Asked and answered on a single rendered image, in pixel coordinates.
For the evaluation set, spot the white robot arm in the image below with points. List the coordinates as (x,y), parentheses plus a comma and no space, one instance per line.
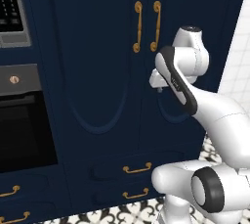
(224,126)

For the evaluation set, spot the navy cabinet door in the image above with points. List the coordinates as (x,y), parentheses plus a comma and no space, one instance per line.
(97,71)
(156,126)

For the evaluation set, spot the round copper oven knob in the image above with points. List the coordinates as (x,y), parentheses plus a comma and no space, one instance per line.
(14,79)

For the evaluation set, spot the grey microwave oven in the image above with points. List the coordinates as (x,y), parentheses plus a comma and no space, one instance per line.
(11,6)

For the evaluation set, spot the navy drawer front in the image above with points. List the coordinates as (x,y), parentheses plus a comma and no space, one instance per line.
(39,187)
(104,169)
(104,197)
(45,213)

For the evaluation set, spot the black built-in oven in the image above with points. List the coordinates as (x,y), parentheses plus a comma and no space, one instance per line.
(22,126)

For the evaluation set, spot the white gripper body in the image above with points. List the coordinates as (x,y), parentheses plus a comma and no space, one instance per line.
(157,80)

